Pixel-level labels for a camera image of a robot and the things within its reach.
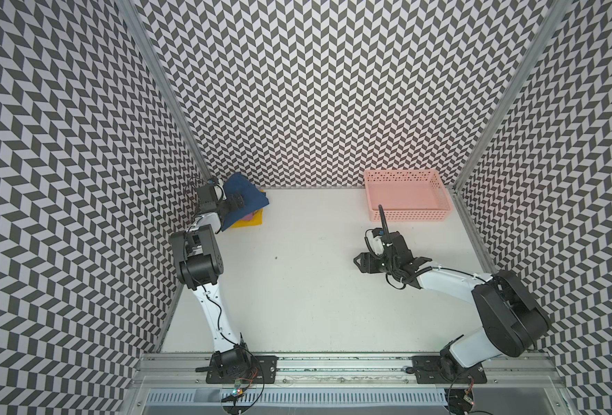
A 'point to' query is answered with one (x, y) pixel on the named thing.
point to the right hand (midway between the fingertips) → (363, 262)
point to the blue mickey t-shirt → (254, 199)
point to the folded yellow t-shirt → (258, 219)
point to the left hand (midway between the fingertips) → (235, 197)
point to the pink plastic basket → (407, 194)
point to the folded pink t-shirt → (250, 215)
